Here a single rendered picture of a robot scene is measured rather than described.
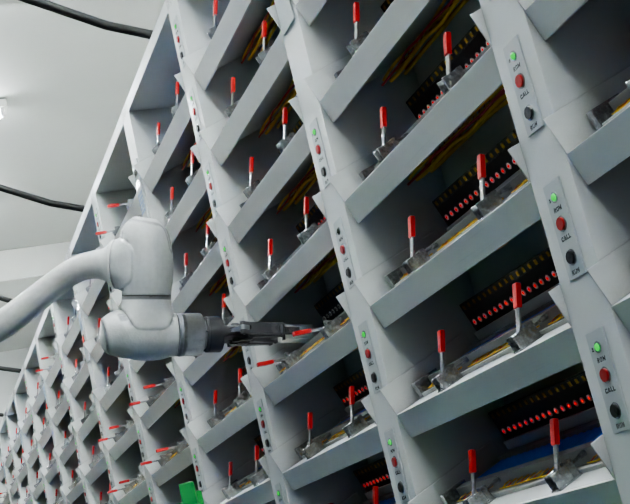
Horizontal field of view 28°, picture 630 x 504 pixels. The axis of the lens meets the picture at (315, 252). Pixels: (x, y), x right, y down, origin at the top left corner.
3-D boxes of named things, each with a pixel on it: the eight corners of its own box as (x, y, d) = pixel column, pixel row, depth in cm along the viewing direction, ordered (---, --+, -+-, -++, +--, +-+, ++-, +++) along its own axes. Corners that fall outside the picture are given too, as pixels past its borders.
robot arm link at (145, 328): (180, 361, 254) (180, 295, 254) (103, 362, 249) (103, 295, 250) (170, 359, 264) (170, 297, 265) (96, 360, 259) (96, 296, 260)
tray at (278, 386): (365, 341, 221) (335, 296, 222) (274, 405, 276) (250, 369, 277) (449, 286, 229) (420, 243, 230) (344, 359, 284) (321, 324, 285)
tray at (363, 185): (511, 74, 162) (451, -13, 163) (358, 223, 217) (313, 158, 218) (618, 11, 170) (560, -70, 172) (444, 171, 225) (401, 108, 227)
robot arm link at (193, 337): (170, 318, 264) (198, 318, 266) (172, 361, 262) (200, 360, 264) (179, 307, 256) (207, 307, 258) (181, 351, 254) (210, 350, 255)
